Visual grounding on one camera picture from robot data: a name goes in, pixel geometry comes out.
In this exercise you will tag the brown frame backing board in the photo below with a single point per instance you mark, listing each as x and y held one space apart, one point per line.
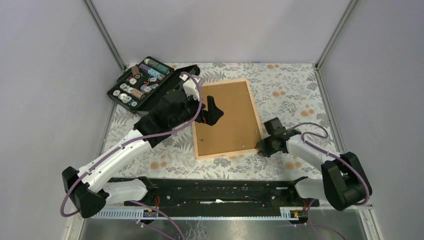
228 122

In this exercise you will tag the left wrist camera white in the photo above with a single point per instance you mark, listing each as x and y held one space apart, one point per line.
189 87

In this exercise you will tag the grey slotted cable duct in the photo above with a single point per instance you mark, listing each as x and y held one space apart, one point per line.
263 214

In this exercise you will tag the aluminium corner post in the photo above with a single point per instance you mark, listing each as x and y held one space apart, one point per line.
338 29
92 10

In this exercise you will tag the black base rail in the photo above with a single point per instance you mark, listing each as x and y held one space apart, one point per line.
202 194

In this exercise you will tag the teal thread spool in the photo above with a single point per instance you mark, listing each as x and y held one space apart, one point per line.
156 66

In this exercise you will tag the left aluminium corner post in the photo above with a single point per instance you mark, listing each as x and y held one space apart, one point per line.
92 10

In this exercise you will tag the right aluminium corner post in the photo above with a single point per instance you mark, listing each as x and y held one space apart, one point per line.
338 29

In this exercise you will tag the floral patterned table mat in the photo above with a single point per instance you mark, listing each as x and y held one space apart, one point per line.
288 91

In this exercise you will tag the purple thread spool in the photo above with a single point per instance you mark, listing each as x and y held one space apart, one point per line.
146 69

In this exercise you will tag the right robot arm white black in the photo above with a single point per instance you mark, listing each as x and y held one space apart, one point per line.
343 181

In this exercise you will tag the brown thread spool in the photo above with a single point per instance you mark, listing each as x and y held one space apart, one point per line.
135 71

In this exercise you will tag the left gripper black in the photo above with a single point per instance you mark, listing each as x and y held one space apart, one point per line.
211 116

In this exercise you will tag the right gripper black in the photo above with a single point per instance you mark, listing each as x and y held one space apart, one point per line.
265 151

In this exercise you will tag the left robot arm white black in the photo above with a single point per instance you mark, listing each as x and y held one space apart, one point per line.
89 187

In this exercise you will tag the black sewing kit case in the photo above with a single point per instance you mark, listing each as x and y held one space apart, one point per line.
141 95

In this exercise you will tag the light blue thread spool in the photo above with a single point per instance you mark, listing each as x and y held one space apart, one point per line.
154 73

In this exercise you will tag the wooden picture frame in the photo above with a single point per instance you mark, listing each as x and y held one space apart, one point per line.
228 155

